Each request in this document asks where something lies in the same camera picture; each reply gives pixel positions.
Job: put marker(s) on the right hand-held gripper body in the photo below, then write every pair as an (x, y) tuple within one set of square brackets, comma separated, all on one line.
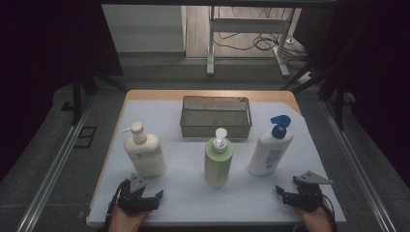
[(306, 198)]

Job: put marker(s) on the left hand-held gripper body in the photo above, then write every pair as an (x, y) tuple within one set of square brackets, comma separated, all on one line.
[(137, 201)]

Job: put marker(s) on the white bottle with blue pump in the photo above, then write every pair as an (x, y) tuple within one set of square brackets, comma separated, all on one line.
[(269, 151)]

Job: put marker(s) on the cream ribbed cup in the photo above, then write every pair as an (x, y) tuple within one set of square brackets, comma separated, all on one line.
[(217, 164)]

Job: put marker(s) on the person's right hand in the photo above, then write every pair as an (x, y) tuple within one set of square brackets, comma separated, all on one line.
[(316, 220)]

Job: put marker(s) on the person's left hand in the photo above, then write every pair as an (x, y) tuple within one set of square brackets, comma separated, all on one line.
[(124, 222)]

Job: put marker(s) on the cream pump bottle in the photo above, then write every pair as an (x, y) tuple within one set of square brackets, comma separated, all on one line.
[(146, 154)]

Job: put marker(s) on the black stand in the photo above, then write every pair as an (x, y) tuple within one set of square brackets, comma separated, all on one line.
[(76, 100), (338, 100)]

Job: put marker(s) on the dark curtain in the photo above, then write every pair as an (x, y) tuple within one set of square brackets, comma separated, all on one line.
[(380, 64)]

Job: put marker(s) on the white panel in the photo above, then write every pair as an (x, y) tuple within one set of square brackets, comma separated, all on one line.
[(145, 29)]

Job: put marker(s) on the metal floor rail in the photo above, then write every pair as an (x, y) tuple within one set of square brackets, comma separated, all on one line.
[(51, 174), (357, 167)]

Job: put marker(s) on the white metal desk frame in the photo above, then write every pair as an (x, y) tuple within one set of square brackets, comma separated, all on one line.
[(248, 25)]

